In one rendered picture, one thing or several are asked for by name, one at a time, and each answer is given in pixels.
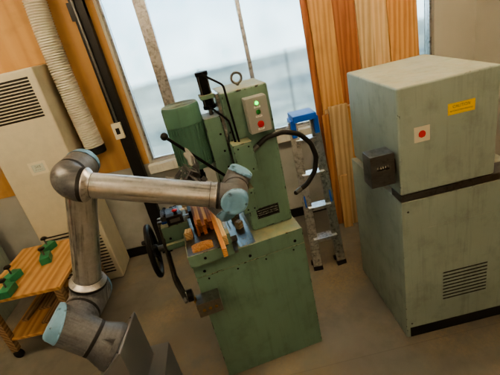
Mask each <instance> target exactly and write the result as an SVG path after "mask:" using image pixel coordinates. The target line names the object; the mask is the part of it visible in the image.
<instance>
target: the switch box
mask: <svg viewBox="0 0 500 375"><path fill-rule="evenodd" d="M256 100H257V101H258V102H259V103H258V105H255V104H254V102H255V101H256ZM242 103H243V109H244V112H245V117H246V123H247V126H248V130H249V132H250V133H251V134H252V135H253V134H256V133H259V132H264V131H266V130H270V129H272V123H271V119H270V115H269V108H268V104H267V99H266V95H265V94H264V93H260V94H254V95H252V96H248V97H243V98H242ZM259 105H260V107H258V108H256V109H254V106H259ZM257 109H260V111H261V113H260V115H262V116H261V117H259V118H256V116H257V114H256V110H257ZM258 121H263V122H264V127H265V129H261V130H259V129H258V128H261V127H259V126H258V125H257V123H258Z"/></svg>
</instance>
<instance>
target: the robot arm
mask: <svg viewBox="0 0 500 375"><path fill-rule="evenodd" d="M183 155H184V157H185V158H186V159H187V162H188V165H190V166H192V168H189V167H188V166H187V165H186V164H183V165H184V166H181V167H180V169H179V171H178V172H177V174H176V175H175V177H171V176H165V178H166V179H162V178H153V177H143V176H126V175H117V174H108V173H98V171H99V169H100V161H99V158H98V157H97V156H96V155H95V154H94V153H93V152H92V151H90V150H86V149H76V150H73V151H71V152H69V153H68V154H67V155H66V156H65V157H64V158H63V159H62V160H60V161H59V162H57V163H56V164H55V165H54V166H53V167H52V169H51V172H50V182H51V185H52V187H53V189H54V190H55V191H56V192H57V193H58V194H59V195H61V196H63V197H65V206H66V214H67V222H68V236H69V243H70V251H71V265H72V273H73V275H72V276H71V278H70V279H69V281H68V289H69V297H68V300H67V301H66V302H60V303H59V305H58V306H57V308H56V310H55V311H54V314H53V315H52V317H51V320H50V321H49V323H48V326H47V327H46V329H45V332H44V333H43V335H42V339H43V341H44V342H47V343H49V344H50V345H52V346H55V347H58V348H60V349H63V350H66V351H68V352H70V353H73V354H76V355H78V356H81V357H83V358H86V359H88V360H89V361H90V362H91V363H92V364H93V365H94V366H95V367H96V368H97V369H98V370H99V371H102V372H104V371H105V370H106V369H107V368H108V367H109V365H110V363H111V362H112V360H113V359H114V357H115V354H116V353H117V351H118V348H119V347H120V345H121V342H122V341H123V338H124V336H125V333H126V329H127V326H128V324H127V323H125V322H122V321H121V322H119V321H106V320H104V319H102V318H100V316H101V314H102V312H103V309H104V307H105V306H106V302H107V301H108V299H109V297H110V295H111V292H112V282H111V281H110V279H109V277H108V276H107V275H106V274H105V273H104V272H102V271H101V258H100V234H99V221H98V209H97V199H110V200H120V201H130V202H148V203H158V204H168V205H186V206H196V207H206V208H207V209H208V210H210V211H211V212H212V213H213V214H214V215H215V216H216V218H218V219H220V220H221V221H223V222H227V221H229V220H230V219H232V218H234V217H235V216H236V215H238V214H241V213H242V212H244V210H245V209H246V208H247V206H248V203H249V194H248V189H249V186H248V183H249V181H250V179H251V177H252V173H251V171H249V170H248V169H246V168H245V167H243V166H241V165H238V164H231V165H230V167H229V168H228V170H227V172H226V174H225V176H224V178H223V180H222V182H212V181H207V180H208V179H207V178H206V177H205V176H203V177H202V178H200V176H201V175H200V170H199V163H198V161H197V160H196V158H195V157H194V156H193V154H192V153H191V152H190V150H188V149H187V148H185V153H183Z"/></svg>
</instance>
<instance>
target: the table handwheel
mask: <svg viewBox="0 0 500 375"><path fill-rule="evenodd" d="M143 233H144V242H145V246H146V249H147V253H148V256H149V259H150V262H151V265H152V267H153V270H154V272H155V273H156V275H157V276H158V277H159V278H162V277H163V276H164V263H163V259H162V256H161V252H162V251H164V246H163V244H162V245H160V246H159V245H158V241H157V239H156V236H155V234H154V231H153V229H152V228H151V226H150V225H148V224H146V225H144V227H143ZM156 258H157V260H158V263H157V262H156Z"/></svg>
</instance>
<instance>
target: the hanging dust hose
mask: <svg viewBox="0 0 500 375"><path fill-rule="evenodd" d="M22 2H23V3H24V4H23V5H24V8H26V9H25V10H26V11H27V12H26V13H27V16H29V17H28V19H30V20H29V22H31V23H30V24H31V27H32V30H33V32H34V33H35V34H34V35H36V36H35V37H36V38H37V39H36V40H37V41H38V42H37V43H39V44H38V45H39V46H40V48H41V49H40V50H41V51H42V53H43V56H44V57H43V58H45V61H46V62H45V63H47V65H48V68H49V71H50V73H51V75H52V77H53V80H54V82H55V85H56V87H58V88H57V89H59V90H58V91H59V92H60V93H59V94H60V96H61V98H62V101H63V103H64V105H65V108H66V109H67V110H68V111H67V112H68V114H69V116H71V117H70V118H71V121H72V123H73V125H74V127H75V129H76V131H77V133H78V135H79V138H80V139H81V141H82V144H83V146H84V147H85V149H86V150H90V151H92V152H93V153H94V154H95V155H99V154H101V153H104V152H105V151H106V146H105V144H104V142H103V140H102V138H101V135H100V134H99V132H98V129H97V126H95V125H96V124H95V123H94V120H93V118H92V115H91V113H90V111H89V109H88V105H86V103H85V102H86V101H85V98H83V97H84V96H82V95H83V94H81V93H82V92H81V90H80V87H78V86H79V85H78V83H77V80H76V78H75V76H73V75H74V74H72V73H73V71H72V69H71V66H70V64H69V62H68V60H67V58H68V57H66V56H67V55H66V54H65V52H64V51H65V50H63V49H64V48H63V45H61V44H62V43H61V40H60V38H59V37H58V36H59V35H57V34H58V33H57V30H56V29H57V28H56V27H55V26H56V25H54V22H53V17H51V16H52V15H51V12H50V9H49V6H48V4H47V1H46V0H23V1H22Z"/></svg>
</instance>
